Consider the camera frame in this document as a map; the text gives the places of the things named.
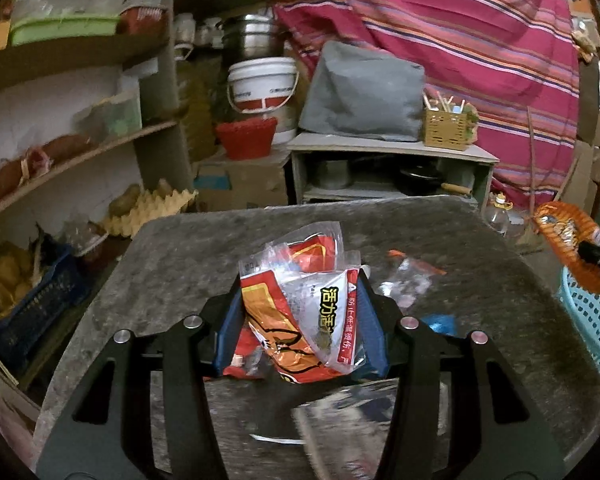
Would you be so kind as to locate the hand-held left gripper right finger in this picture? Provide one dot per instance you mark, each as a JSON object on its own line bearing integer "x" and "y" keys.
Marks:
{"x": 375, "y": 330}

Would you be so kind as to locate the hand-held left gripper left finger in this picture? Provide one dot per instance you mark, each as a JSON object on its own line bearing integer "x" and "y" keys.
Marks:
{"x": 227, "y": 332}

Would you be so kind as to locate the orange snack wrapper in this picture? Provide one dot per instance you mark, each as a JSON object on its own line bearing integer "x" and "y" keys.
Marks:
{"x": 562, "y": 240}

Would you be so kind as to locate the clear plastic wrapper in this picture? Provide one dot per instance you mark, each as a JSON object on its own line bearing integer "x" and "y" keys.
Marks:
{"x": 405, "y": 280}

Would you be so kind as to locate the small blue scrap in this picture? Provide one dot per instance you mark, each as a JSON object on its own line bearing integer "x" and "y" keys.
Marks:
{"x": 440, "y": 324}

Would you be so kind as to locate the light blue plastic basket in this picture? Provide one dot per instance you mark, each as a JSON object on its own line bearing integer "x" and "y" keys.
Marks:
{"x": 590, "y": 325}

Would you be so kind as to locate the red and white snack wrapper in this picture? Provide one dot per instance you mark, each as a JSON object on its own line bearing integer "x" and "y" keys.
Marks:
{"x": 300, "y": 310}

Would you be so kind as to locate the silver foil packet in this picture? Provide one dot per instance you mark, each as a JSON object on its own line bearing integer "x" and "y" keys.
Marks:
{"x": 340, "y": 425}

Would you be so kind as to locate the wooden broom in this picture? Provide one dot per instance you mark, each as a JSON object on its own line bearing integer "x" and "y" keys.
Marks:
{"x": 532, "y": 210}

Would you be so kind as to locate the grey fuzzy table mat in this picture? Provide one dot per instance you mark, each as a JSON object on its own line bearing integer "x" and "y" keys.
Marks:
{"x": 180, "y": 260}

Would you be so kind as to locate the clear plastic bottle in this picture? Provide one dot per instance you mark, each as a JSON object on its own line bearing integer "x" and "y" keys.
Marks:
{"x": 498, "y": 217}

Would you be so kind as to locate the cardboard egg tray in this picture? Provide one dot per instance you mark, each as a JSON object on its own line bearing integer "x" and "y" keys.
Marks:
{"x": 150, "y": 210}

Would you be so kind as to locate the cardboard box with blue label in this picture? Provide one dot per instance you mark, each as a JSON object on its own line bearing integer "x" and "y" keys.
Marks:
{"x": 250, "y": 185}

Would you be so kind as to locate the small potato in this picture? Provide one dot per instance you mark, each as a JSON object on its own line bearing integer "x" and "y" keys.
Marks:
{"x": 163, "y": 187}

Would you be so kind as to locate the small steel pot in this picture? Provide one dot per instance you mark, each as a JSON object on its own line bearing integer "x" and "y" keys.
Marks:
{"x": 332, "y": 175}

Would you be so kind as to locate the large potato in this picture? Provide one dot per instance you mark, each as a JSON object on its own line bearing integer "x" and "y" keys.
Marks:
{"x": 125, "y": 199}

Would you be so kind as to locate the red tub with clear wrap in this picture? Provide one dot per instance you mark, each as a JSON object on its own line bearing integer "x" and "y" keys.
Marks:
{"x": 85, "y": 240}

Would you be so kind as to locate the small wooden cabinet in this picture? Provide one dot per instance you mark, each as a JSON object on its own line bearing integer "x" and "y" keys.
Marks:
{"x": 380, "y": 147}

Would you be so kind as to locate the red woven basket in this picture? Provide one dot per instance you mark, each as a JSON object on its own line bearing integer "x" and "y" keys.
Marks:
{"x": 245, "y": 140}

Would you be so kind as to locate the dark blue plastic crate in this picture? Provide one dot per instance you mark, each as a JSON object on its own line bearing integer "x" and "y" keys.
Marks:
{"x": 35, "y": 310}

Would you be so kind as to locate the wilted green vegetable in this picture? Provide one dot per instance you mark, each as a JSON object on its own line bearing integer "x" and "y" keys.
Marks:
{"x": 41, "y": 255}

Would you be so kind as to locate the bamboo utensil holder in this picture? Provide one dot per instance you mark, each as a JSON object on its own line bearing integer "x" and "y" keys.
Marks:
{"x": 445, "y": 130}

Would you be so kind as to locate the hanging straw ornament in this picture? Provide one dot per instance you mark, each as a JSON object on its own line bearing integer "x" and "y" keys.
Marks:
{"x": 586, "y": 42}

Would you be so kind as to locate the bunch of chopsticks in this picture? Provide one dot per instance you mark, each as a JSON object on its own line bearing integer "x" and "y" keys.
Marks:
{"x": 440, "y": 102}

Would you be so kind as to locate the pile of potatoes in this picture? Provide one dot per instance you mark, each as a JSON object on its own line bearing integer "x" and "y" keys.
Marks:
{"x": 5, "y": 280}

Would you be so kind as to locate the large yellow oil bottle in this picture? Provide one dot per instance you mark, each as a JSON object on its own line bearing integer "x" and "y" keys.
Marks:
{"x": 200, "y": 105}

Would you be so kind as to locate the grey cloth cover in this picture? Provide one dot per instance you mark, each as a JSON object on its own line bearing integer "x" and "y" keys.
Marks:
{"x": 365, "y": 95}

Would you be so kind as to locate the pink cloth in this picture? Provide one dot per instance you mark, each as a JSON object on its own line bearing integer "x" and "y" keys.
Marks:
{"x": 5, "y": 420}

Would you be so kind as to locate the short sweet potato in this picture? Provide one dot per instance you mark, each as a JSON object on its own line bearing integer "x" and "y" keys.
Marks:
{"x": 67, "y": 147}

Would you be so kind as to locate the clear plastic container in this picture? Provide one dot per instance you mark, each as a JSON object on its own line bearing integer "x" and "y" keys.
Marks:
{"x": 110, "y": 115}

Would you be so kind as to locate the wooden shelf unit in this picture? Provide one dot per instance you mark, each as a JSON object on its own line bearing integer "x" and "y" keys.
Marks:
{"x": 155, "y": 90}

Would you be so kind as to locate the white bucket with red label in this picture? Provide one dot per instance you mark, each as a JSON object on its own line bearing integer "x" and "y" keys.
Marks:
{"x": 262, "y": 80}

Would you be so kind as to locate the long sweet potato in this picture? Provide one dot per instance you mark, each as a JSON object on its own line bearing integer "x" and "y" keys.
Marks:
{"x": 2, "y": 185}

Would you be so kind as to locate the red striped hanging cloth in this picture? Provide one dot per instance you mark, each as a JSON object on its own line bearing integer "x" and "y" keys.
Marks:
{"x": 455, "y": 35}

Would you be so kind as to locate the stacked stainless steel pots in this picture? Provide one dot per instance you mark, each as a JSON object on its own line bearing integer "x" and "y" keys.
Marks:
{"x": 255, "y": 40}

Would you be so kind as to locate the row of white jars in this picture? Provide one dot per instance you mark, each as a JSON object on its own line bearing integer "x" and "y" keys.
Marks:
{"x": 200, "y": 30}

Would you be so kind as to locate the small red plastic basket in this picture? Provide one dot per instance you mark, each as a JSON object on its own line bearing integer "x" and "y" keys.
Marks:
{"x": 142, "y": 19}

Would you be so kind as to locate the green plastic tray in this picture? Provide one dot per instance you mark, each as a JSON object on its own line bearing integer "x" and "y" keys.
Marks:
{"x": 60, "y": 30}

